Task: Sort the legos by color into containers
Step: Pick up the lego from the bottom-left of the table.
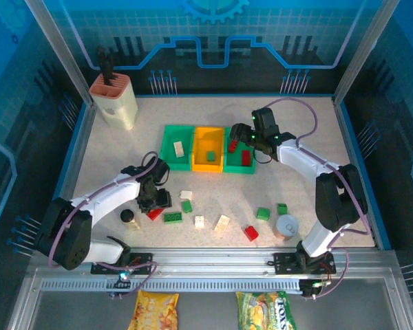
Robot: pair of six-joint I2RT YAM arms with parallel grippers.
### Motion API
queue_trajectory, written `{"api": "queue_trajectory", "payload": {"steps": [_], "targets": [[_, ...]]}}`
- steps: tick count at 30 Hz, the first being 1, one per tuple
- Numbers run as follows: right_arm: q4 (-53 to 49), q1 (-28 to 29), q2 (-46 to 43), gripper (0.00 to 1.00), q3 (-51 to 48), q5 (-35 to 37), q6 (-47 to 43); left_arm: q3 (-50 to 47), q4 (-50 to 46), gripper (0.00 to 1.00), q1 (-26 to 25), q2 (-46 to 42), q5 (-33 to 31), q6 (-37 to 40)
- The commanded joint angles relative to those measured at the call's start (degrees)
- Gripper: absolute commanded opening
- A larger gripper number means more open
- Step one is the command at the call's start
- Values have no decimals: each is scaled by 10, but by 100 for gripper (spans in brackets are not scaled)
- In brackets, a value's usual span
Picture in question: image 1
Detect aluminium frame post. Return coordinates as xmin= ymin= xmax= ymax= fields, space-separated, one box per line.
xmin=23 ymin=0 xmax=96 ymax=106
xmin=332 ymin=0 xmax=402 ymax=107

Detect aluminium front rail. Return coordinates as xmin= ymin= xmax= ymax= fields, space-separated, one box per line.
xmin=27 ymin=247 xmax=399 ymax=278

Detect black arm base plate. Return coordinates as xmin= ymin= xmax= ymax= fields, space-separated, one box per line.
xmin=90 ymin=252 xmax=154 ymax=276
xmin=273 ymin=252 xmax=337 ymax=276

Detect yellow snack bag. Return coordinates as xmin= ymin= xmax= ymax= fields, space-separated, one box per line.
xmin=127 ymin=290 xmax=180 ymax=330

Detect metal tin can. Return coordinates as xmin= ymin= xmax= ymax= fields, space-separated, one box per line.
xmin=275 ymin=214 xmax=299 ymax=243

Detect black knife handle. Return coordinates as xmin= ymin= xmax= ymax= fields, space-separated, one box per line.
xmin=95 ymin=46 xmax=116 ymax=87

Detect cream knife block pink top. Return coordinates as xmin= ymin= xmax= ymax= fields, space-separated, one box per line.
xmin=89 ymin=74 xmax=138 ymax=131

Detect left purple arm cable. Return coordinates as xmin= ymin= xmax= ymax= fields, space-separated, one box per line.
xmin=47 ymin=153 xmax=161 ymax=300

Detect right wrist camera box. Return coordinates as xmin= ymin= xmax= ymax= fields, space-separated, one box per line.
xmin=251 ymin=107 xmax=280 ymax=135

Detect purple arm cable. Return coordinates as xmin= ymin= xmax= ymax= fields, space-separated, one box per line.
xmin=47 ymin=153 xmax=161 ymax=300
xmin=263 ymin=98 xmax=371 ymax=300

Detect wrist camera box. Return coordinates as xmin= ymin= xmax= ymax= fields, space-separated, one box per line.
xmin=154 ymin=188 xmax=173 ymax=209
xmin=251 ymin=107 xmax=280 ymax=135

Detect green plastic bin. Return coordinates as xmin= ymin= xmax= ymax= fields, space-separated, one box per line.
xmin=223 ymin=126 xmax=257 ymax=175
xmin=160 ymin=124 xmax=196 ymax=172

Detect yellow plastic bin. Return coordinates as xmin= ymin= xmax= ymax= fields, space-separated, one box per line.
xmin=191 ymin=126 xmax=227 ymax=173

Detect small jar with black lid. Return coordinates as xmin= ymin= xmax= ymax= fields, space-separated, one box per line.
xmin=119 ymin=208 xmax=141 ymax=232

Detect slotted grey cable duct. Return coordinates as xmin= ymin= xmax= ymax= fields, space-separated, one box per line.
xmin=40 ymin=277 xmax=306 ymax=294

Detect green candy bag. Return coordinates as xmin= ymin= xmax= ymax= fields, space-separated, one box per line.
xmin=234 ymin=291 xmax=297 ymax=330

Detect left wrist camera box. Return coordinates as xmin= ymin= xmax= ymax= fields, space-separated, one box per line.
xmin=154 ymin=188 xmax=173 ymax=209

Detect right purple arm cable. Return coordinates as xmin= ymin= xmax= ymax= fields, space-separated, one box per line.
xmin=263 ymin=98 xmax=371 ymax=300

